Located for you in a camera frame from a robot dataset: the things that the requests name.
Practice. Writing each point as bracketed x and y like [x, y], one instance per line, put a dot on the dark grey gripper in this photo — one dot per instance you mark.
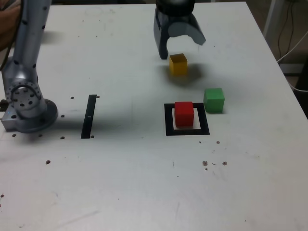
[180, 18]

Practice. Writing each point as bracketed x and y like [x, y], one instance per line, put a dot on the yellow cube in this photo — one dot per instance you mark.
[178, 65]

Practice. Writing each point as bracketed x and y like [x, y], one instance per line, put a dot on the green cube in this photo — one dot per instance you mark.
[213, 101]

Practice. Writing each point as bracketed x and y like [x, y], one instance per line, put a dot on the red cube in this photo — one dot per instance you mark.
[184, 115]

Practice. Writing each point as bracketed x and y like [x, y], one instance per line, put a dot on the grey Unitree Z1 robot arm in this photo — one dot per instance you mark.
[24, 60]

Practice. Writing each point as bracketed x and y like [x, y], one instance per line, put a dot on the black tape square outline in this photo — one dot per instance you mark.
[168, 125]

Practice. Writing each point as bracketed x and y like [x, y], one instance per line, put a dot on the black tape strip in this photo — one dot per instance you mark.
[88, 118]

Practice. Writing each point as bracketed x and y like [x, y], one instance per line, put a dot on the white metal frame post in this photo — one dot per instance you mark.
[270, 19]

